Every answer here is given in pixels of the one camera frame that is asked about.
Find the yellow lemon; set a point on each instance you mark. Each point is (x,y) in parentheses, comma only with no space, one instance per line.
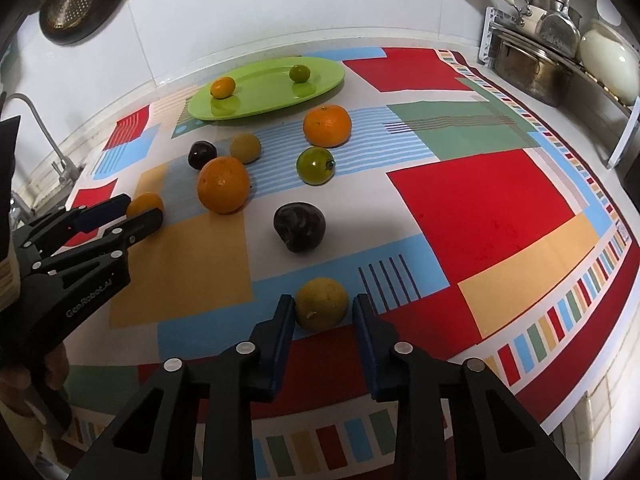
(321,304)

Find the large round orange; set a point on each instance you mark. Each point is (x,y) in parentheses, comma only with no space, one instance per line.
(223,185)

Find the metal slotted spatula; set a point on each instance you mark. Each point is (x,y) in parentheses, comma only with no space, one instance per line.
(560,30)

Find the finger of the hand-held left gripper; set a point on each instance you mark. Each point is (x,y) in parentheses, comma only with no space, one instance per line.
(142,227)
(102,212)

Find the large dark plum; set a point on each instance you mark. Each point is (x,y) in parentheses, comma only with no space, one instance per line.
(299,226)

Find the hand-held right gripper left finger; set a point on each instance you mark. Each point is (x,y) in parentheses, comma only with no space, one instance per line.
(285,340)

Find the large steel pot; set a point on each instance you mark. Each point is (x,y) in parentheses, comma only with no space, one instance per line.
(532,72)

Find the colourful patterned tablecloth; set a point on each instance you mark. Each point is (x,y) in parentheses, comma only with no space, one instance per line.
(475,200)

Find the white ceramic pot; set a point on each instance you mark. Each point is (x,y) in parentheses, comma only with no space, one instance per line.
(607,62)

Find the small orange tangerine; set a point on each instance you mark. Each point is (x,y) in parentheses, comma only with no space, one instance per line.
(223,87)
(145,202)

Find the green tomato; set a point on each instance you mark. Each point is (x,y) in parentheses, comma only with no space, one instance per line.
(315,166)

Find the small dark plum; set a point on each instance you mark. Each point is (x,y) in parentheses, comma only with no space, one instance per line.
(202,154)

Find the green oval plate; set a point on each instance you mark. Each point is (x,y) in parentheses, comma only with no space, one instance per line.
(270,95)

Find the green lime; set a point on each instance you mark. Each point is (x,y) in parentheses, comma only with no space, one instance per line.
(299,73)

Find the small yellow-green citrus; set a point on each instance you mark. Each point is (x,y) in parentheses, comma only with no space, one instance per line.
(245,148)

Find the steel kitchen faucet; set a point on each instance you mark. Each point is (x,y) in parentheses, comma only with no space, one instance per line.
(65,170)

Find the person's left hand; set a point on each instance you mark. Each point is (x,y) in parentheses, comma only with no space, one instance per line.
(56,366)

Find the orange mandarin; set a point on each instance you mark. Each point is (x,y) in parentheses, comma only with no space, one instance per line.
(327,125)

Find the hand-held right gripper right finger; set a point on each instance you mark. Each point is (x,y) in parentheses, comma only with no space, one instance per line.
(365,345)

